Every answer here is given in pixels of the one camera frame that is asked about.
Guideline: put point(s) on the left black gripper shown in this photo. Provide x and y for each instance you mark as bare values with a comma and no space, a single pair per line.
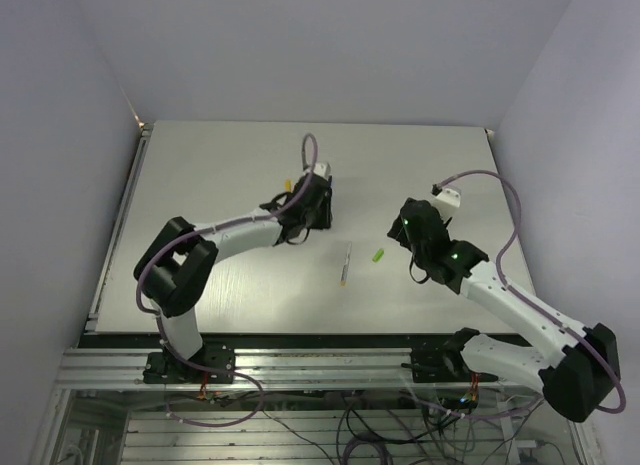
325,223

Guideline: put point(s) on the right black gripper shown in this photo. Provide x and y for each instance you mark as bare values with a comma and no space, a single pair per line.
398,232

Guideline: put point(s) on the light green pen cap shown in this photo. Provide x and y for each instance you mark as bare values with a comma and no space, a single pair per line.
378,255

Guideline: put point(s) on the orange marker pen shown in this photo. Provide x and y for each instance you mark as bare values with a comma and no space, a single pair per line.
346,265

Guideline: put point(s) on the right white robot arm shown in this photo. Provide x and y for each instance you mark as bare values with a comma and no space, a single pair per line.
573,366

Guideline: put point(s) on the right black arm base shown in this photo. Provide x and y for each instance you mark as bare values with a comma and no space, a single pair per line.
443,363

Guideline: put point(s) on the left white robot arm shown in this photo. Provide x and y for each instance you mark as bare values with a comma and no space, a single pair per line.
172,274

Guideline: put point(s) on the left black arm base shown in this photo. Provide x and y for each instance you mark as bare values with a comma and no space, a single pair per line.
214,365

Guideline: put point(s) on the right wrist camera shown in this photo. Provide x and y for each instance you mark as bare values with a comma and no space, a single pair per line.
446,200

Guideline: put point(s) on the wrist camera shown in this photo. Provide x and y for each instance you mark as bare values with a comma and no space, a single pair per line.
446,200
322,169

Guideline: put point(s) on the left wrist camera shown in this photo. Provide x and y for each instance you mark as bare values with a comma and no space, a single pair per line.
322,169

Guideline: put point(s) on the aluminium frame rail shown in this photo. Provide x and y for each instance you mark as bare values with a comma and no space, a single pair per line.
275,369

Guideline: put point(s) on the aluminium table edge rail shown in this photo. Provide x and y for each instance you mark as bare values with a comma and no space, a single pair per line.
120,219

